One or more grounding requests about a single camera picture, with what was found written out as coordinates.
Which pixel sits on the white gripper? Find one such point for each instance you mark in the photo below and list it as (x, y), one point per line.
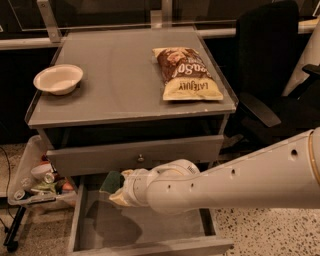
(134, 188)

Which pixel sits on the green yellow sponge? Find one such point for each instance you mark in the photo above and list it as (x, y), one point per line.
(113, 182)

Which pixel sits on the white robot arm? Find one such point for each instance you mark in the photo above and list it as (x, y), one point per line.
(283, 175)

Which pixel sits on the grey top drawer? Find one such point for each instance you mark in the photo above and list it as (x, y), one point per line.
(101, 159)

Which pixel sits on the round metal drawer knob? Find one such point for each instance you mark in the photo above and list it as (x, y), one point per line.
(141, 158)

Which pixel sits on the open grey middle drawer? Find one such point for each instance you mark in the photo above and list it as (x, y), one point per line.
(100, 228)

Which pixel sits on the grey drawer cabinet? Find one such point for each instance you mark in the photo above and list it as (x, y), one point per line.
(119, 99)

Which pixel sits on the white cup in bin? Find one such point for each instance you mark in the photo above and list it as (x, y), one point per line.
(41, 170)

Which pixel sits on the white paper bowl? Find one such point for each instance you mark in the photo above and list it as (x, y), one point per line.
(59, 79)

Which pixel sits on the black stand leg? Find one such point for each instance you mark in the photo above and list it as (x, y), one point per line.
(10, 243)

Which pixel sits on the brown yellow chip bag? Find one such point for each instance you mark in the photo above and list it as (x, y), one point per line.
(185, 75)

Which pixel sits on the metal railing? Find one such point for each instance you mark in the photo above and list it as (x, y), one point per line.
(24, 28)

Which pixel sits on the black office chair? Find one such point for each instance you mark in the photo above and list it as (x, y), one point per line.
(266, 48)

